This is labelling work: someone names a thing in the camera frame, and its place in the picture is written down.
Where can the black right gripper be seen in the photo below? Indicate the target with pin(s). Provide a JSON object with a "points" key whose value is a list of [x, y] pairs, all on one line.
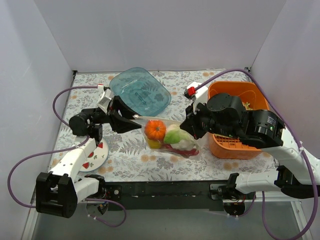
{"points": [[197, 122]]}

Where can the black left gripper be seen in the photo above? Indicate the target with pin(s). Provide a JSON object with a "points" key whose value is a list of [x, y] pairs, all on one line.
{"points": [[112, 115]]}

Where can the fake cauliflower with leaves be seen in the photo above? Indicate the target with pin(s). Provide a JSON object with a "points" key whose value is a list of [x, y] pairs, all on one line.
{"points": [[179, 139]]}

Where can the clear polka dot zip bag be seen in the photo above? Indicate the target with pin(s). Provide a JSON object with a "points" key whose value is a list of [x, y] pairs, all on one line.
{"points": [[142, 120]]}

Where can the small orange fake pumpkin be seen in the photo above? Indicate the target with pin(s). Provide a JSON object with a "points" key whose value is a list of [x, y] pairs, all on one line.
{"points": [[155, 130]]}

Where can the yellow fake lemon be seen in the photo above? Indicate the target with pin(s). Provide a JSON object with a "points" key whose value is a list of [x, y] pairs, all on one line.
{"points": [[153, 144]]}

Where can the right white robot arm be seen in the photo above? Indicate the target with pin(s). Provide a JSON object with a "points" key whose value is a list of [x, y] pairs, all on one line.
{"points": [[298, 173]]}

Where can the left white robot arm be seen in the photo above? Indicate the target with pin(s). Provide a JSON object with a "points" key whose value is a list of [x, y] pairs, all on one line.
{"points": [[57, 192]]}

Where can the floral patterned table mat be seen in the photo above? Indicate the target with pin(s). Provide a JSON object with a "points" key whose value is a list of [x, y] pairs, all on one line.
{"points": [[131, 160]]}

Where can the teal transparent plastic tray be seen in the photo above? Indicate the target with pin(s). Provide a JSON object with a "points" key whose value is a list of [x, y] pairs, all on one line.
{"points": [[140, 91]]}

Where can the orange plastic tub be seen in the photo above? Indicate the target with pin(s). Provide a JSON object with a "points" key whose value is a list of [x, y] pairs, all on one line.
{"points": [[230, 148]]}

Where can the white strawberry print plate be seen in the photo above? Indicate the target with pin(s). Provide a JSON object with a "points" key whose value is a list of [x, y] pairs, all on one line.
{"points": [[96, 158]]}

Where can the green bamboo mat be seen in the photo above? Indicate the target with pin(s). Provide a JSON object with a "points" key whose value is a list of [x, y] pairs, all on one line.
{"points": [[247, 106]]}

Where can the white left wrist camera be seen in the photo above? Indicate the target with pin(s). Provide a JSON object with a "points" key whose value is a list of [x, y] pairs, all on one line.
{"points": [[105, 97]]}

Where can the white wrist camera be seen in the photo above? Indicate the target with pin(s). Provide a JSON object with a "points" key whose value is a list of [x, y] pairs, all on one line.
{"points": [[105, 97], [199, 96]]}

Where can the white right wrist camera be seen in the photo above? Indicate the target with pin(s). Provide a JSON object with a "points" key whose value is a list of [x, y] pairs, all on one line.
{"points": [[199, 96]]}

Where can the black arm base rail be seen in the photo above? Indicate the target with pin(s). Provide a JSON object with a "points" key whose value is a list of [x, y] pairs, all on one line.
{"points": [[209, 195]]}

